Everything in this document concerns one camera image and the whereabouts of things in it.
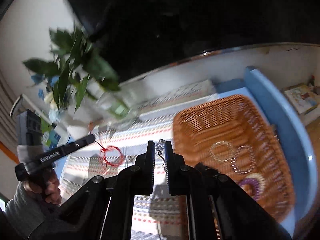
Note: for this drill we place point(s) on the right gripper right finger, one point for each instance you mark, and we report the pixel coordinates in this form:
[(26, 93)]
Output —
[(217, 207)]

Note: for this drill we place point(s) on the brown wicker basket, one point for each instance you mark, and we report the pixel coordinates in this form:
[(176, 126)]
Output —
[(231, 136)]

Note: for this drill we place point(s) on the person's left hand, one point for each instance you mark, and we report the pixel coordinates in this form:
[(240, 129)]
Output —
[(48, 188)]

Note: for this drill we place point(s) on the green leafy plant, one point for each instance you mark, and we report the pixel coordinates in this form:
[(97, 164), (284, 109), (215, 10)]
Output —
[(76, 62)]

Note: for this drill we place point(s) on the glass vase with water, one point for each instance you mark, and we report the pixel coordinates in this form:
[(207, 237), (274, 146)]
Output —
[(117, 112)]

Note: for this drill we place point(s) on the white lace doily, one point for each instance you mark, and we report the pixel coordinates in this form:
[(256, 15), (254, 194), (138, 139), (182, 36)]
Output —
[(181, 95)]

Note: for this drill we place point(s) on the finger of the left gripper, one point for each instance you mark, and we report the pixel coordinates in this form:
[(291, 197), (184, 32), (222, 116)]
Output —
[(64, 150)]

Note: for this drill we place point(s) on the green blue book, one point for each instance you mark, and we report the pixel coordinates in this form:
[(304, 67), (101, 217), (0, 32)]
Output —
[(50, 138)]

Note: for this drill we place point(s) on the person's grey sleeved forearm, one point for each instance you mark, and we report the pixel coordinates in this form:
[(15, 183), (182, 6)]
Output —
[(26, 210)]

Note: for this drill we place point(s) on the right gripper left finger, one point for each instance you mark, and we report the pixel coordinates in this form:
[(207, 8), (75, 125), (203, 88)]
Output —
[(103, 207)]

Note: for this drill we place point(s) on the black electronic box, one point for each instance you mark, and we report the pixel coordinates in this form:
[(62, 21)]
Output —
[(28, 127)]

